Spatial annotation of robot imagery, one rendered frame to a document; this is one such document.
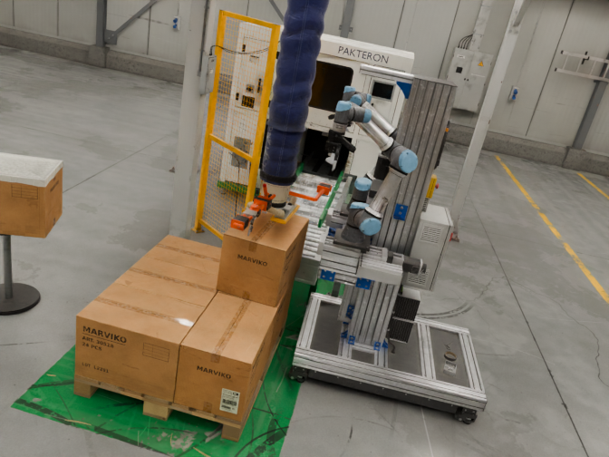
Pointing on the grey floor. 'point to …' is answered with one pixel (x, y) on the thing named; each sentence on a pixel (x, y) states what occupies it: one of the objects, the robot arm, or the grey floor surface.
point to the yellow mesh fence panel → (215, 116)
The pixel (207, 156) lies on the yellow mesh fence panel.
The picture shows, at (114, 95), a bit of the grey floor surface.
